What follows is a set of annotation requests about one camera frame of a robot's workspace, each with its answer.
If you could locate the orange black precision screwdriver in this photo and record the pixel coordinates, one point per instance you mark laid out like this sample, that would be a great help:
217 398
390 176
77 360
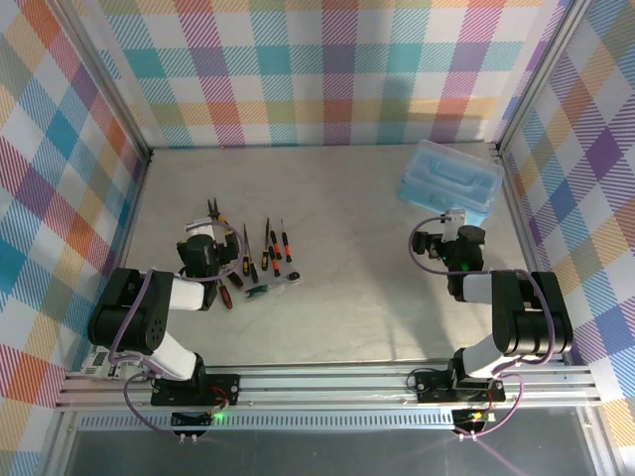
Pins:
286 248
274 258

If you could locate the long red black ratchet wrench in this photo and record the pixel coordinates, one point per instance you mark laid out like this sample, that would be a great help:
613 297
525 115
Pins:
226 297

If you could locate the blue toolbox with clear lid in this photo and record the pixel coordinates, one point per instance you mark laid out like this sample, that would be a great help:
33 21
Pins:
446 183

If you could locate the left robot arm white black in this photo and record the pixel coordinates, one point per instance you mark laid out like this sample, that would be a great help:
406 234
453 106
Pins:
124 317

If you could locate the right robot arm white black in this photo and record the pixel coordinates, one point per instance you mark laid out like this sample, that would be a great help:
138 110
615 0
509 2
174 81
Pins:
536 322

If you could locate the printed paper packet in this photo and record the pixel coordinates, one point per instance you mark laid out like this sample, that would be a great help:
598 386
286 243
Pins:
104 367

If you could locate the small controller board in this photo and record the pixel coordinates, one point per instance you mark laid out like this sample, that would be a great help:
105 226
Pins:
193 420
473 417

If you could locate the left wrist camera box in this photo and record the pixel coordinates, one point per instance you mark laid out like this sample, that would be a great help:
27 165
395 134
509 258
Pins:
198 228

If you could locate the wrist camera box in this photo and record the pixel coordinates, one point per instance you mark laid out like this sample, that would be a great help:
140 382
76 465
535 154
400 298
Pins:
198 228
454 223

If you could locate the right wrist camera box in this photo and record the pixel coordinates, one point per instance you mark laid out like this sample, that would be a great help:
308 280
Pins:
454 223

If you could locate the aluminium side rail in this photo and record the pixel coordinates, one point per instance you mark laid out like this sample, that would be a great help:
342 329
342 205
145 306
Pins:
133 198
518 208

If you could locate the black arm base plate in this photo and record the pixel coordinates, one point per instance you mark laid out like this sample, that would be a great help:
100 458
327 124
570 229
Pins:
436 387
218 389

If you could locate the aluminium mounting rail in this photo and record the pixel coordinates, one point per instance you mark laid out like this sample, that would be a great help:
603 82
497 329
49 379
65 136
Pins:
322 387

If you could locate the aluminium frame post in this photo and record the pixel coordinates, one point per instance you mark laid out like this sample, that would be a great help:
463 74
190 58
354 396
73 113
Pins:
119 99
541 74

